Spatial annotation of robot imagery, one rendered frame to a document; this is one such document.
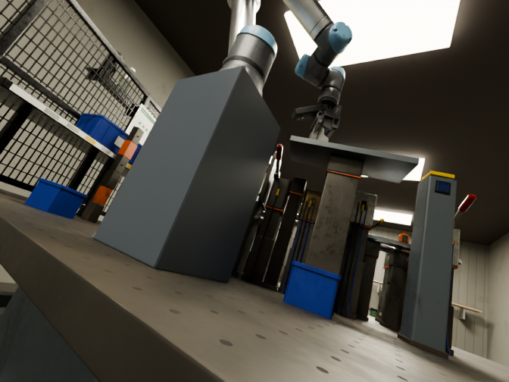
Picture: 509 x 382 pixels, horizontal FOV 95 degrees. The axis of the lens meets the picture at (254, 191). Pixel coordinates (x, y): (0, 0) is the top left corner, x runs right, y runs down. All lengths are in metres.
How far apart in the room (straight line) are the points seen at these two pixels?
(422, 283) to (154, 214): 0.64
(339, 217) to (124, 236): 0.53
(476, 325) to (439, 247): 6.63
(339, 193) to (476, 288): 6.82
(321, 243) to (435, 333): 0.31
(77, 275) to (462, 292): 7.33
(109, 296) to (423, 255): 0.69
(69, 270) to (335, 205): 0.62
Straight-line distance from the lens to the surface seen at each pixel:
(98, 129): 1.31
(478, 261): 7.57
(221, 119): 0.45
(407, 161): 0.79
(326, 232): 0.69
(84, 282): 0.23
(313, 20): 0.91
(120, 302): 0.19
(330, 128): 0.88
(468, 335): 7.35
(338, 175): 0.75
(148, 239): 0.42
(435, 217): 0.79
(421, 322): 0.74
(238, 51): 0.67
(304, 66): 0.96
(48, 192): 0.97
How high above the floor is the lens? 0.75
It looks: 17 degrees up
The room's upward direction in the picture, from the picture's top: 19 degrees clockwise
